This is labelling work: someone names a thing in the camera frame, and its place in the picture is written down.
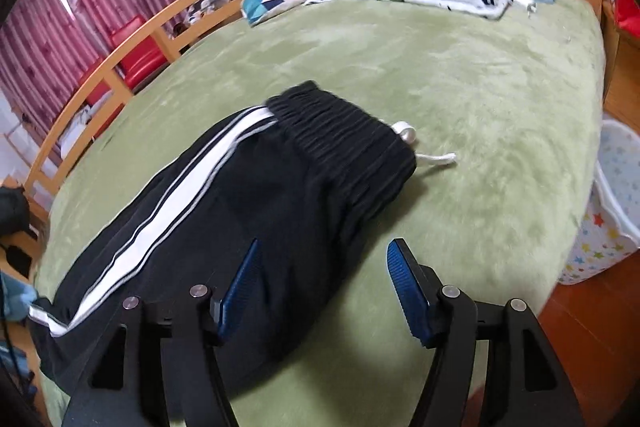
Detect black pants with white stripes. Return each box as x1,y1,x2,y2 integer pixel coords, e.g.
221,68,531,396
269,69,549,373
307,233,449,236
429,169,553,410
27,80,458,395

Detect wooden nightstand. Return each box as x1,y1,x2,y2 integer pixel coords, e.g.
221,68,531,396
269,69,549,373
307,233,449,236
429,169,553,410
602,2,640,118

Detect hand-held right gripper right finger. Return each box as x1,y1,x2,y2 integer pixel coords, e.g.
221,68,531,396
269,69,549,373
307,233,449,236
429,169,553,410
386,238,586,427

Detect white star print basket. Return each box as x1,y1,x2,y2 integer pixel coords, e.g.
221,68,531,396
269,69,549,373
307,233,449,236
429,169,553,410
557,119,640,285

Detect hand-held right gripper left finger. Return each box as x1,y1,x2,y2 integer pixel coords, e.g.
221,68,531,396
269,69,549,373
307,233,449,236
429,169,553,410
61,238,262,427

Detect red chair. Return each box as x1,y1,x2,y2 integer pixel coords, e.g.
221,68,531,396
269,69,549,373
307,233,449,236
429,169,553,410
110,18,168,90
75,57,126,128

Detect green fleece blanket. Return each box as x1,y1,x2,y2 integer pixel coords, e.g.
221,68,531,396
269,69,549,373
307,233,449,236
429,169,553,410
35,0,608,427

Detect red bag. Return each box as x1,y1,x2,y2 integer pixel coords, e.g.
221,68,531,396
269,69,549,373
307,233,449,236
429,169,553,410
612,0,640,32

